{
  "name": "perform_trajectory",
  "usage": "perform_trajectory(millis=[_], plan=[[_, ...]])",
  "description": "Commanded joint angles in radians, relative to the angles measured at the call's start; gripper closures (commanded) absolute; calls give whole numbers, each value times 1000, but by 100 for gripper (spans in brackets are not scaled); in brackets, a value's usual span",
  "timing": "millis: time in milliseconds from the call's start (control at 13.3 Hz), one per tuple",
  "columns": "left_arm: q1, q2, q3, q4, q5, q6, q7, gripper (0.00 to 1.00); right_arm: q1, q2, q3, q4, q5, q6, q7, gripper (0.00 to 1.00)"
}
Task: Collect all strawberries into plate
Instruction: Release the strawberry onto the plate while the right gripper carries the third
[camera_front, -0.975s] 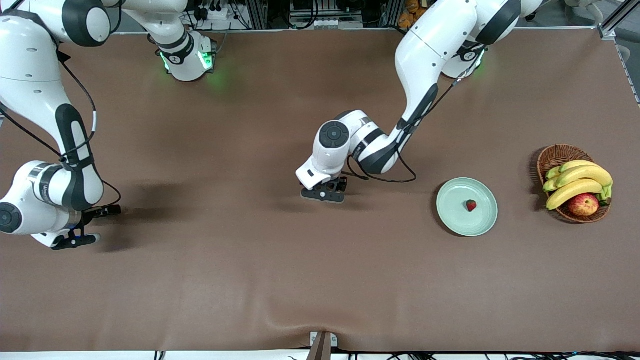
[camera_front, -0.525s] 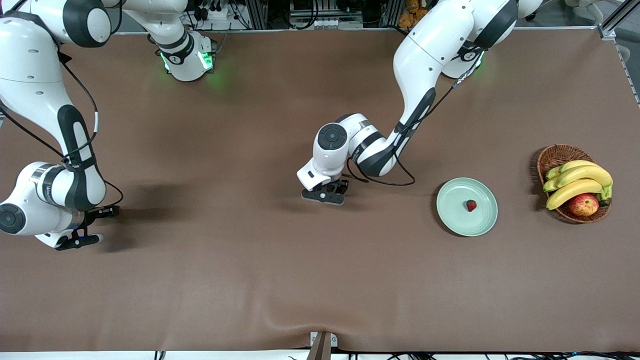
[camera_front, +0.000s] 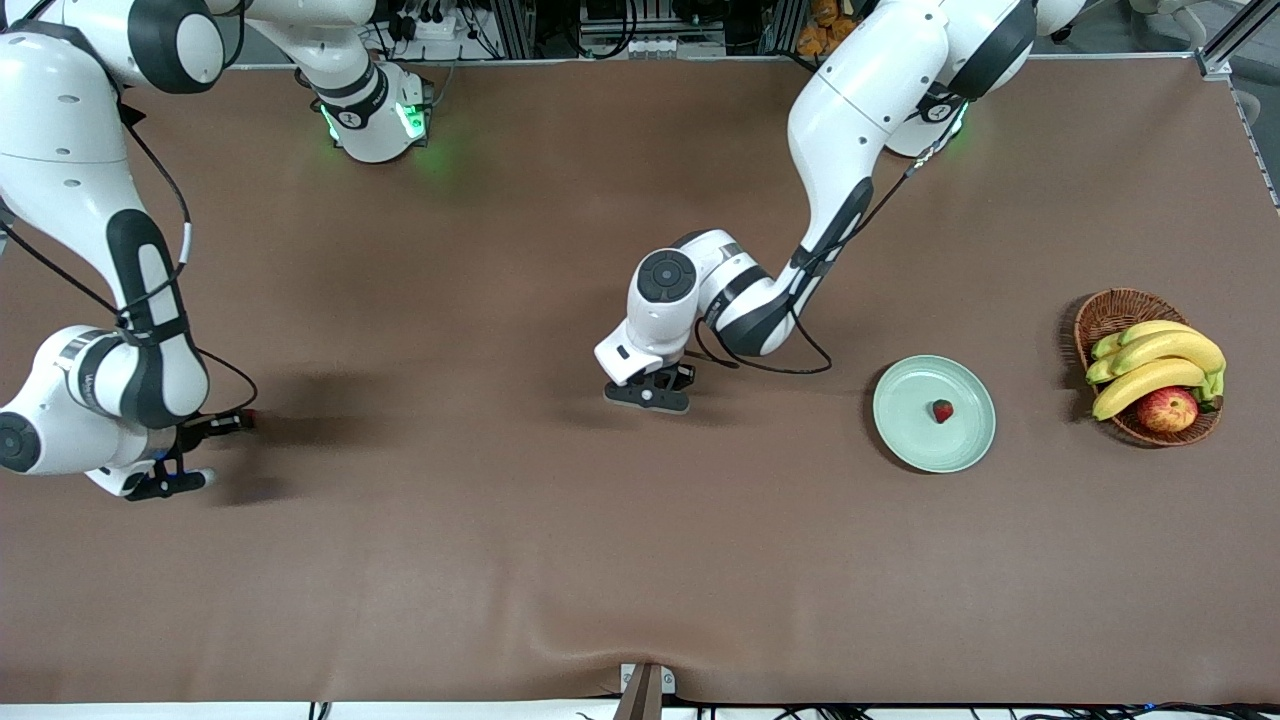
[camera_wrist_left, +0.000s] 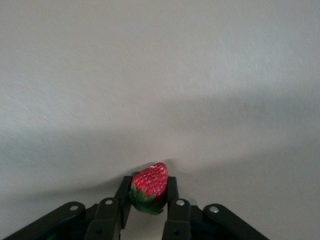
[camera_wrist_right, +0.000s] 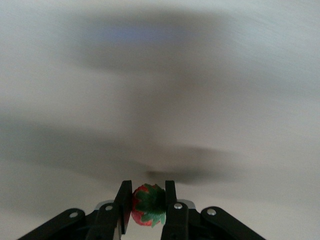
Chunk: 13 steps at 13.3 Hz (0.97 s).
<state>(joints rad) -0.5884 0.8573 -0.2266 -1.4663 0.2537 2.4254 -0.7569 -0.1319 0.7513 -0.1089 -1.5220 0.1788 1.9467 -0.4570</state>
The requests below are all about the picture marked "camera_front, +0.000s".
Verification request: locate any red apple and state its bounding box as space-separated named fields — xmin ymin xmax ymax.
xmin=1136 ymin=386 xmax=1200 ymax=434

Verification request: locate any aluminium frame post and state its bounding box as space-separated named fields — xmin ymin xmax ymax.
xmin=1195 ymin=0 xmax=1280 ymax=211

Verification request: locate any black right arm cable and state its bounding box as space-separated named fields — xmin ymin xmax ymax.
xmin=0 ymin=100 xmax=259 ymax=416

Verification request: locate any pale green round plate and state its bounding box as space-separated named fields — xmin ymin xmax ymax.
xmin=872 ymin=355 xmax=997 ymax=474

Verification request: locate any yellow banana bunch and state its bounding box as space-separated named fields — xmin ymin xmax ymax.
xmin=1086 ymin=320 xmax=1228 ymax=422

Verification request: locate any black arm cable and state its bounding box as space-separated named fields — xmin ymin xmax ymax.
xmin=693 ymin=95 xmax=969 ymax=377
xmin=0 ymin=100 xmax=259 ymax=416

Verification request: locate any brown wicker basket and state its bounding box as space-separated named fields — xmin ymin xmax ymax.
xmin=1073 ymin=288 xmax=1225 ymax=448

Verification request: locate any orange packaged bread pile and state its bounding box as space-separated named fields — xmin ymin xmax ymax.
xmin=796 ymin=0 xmax=866 ymax=57

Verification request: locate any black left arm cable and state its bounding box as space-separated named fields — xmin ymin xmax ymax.
xmin=693 ymin=95 xmax=969 ymax=377

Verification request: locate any brown table cloth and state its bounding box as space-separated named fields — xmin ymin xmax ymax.
xmin=0 ymin=55 xmax=1280 ymax=706

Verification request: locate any white power strip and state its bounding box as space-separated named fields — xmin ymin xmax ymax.
xmin=395 ymin=0 xmax=463 ymax=43

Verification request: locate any grey metal camera mount bracket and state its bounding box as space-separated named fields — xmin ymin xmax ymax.
xmin=612 ymin=663 xmax=677 ymax=720

